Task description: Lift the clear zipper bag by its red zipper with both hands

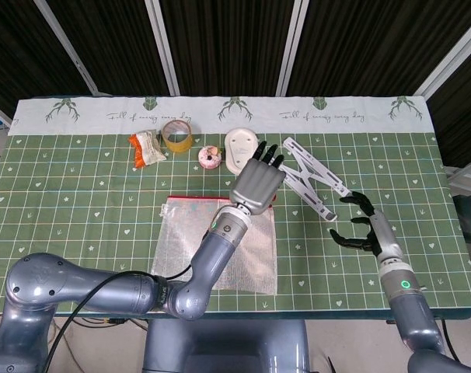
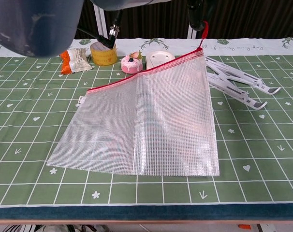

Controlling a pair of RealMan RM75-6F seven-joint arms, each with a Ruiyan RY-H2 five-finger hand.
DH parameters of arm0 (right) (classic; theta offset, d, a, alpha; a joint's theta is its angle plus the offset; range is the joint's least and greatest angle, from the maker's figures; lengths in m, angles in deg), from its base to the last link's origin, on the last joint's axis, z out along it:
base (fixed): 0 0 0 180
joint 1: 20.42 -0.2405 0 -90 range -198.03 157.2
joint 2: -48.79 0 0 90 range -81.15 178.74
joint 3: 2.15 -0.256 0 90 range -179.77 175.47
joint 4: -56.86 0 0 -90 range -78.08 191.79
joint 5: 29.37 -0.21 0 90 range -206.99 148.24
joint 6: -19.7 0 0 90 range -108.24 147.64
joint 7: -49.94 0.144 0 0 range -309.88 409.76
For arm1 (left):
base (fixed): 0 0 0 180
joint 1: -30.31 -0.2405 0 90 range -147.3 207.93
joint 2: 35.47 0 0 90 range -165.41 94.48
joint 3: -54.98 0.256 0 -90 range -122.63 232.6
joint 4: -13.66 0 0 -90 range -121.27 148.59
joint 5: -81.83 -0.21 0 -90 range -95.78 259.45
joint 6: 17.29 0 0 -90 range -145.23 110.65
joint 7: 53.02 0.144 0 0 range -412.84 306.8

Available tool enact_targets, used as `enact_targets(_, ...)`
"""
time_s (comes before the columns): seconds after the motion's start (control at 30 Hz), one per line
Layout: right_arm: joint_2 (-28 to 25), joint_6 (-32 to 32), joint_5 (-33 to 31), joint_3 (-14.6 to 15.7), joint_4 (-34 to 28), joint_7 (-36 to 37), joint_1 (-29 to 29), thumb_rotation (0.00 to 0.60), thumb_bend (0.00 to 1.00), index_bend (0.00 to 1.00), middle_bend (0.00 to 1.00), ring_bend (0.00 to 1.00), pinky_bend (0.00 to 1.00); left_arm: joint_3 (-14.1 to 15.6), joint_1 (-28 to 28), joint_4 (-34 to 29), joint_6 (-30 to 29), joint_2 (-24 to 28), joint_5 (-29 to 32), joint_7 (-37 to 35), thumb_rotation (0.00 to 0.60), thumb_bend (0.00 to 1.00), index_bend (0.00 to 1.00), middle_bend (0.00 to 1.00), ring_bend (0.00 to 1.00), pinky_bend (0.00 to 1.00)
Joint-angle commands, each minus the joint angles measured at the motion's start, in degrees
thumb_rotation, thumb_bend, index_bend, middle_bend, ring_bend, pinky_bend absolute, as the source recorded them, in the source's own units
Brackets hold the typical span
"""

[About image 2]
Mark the white oval plastic base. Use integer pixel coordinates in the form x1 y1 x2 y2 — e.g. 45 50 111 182
146 50 176 71

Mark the orange white snack packet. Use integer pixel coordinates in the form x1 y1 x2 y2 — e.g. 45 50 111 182
59 47 93 74

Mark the black cable bundle under table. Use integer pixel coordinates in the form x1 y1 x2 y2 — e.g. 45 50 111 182
64 224 99 232

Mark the black pleated curtain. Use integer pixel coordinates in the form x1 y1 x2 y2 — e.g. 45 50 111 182
73 0 293 41

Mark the clear mesh zipper pouch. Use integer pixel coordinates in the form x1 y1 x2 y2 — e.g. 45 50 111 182
46 20 221 178

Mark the black cable with metal connector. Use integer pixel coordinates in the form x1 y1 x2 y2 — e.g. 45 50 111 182
75 9 124 49

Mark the dark teal underlay cloth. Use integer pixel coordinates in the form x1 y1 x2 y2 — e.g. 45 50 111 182
0 204 293 221

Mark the yellow packing tape roll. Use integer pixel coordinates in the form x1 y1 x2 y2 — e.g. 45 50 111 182
89 41 118 66

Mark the white folding laptop stand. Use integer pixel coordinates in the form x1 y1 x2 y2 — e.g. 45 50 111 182
204 56 281 111

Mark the green patterned tablecloth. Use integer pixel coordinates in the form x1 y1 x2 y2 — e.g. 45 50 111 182
0 37 293 208

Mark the white double frame post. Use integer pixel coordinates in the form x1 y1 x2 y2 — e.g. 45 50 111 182
186 24 198 39
93 4 108 39

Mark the black white striped fabric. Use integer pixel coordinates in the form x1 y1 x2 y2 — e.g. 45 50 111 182
2 224 44 232

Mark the pink toy cake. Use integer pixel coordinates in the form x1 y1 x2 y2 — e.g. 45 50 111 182
121 50 144 74

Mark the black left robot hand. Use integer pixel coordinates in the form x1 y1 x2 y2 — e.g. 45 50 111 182
188 0 210 31

